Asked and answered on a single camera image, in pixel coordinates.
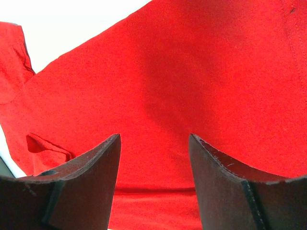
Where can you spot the red t shirt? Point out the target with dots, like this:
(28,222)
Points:
(233,72)

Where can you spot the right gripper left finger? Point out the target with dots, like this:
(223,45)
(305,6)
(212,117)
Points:
(74,196)

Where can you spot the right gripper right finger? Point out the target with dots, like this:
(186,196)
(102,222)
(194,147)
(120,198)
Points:
(234,196)

